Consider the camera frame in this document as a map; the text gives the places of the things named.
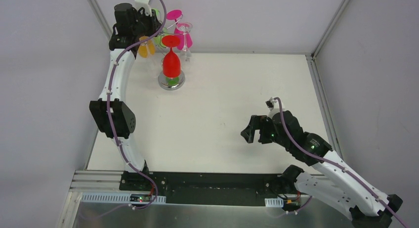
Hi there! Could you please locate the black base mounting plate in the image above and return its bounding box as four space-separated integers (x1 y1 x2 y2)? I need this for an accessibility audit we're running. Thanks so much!
119 172 297 206

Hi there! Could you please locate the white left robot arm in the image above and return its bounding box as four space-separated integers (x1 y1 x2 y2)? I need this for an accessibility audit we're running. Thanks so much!
89 3 161 191

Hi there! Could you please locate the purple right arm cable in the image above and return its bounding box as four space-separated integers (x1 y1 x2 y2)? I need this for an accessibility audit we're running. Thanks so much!
271 97 410 228

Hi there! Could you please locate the red wine glass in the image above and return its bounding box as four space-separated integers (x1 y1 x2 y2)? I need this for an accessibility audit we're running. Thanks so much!
162 35 181 78

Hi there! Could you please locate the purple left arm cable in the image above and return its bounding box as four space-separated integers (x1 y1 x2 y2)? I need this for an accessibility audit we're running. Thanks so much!
78 0 168 221

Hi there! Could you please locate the green wine glass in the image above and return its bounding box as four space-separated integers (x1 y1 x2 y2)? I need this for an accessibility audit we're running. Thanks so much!
152 8 168 48

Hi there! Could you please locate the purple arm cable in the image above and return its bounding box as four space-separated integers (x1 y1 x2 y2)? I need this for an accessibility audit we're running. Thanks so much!
271 97 410 228
78 0 168 221

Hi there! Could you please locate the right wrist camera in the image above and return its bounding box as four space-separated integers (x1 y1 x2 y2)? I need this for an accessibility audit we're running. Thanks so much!
265 97 283 119

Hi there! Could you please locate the orange wine glass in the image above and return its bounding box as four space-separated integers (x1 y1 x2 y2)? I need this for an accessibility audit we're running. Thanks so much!
137 40 156 58

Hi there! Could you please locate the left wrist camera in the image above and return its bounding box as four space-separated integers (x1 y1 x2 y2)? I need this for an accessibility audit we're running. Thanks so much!
134 0 152 17

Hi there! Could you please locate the pink wine glass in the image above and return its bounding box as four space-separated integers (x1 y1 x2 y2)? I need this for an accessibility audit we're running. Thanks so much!
167 9 193 51

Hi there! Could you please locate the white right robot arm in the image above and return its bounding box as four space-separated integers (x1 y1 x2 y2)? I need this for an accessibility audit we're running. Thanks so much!
241 109 403 228

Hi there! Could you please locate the clear wine glass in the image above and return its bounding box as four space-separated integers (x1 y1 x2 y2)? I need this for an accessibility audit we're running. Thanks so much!
175 22 193 65

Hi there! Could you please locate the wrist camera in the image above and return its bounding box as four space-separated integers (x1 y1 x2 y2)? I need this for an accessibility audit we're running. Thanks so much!
134 0 152 17
265 97 283 119

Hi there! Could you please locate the chrome wine glass rack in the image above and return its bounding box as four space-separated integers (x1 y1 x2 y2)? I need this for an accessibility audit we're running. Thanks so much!
152 21 190 90

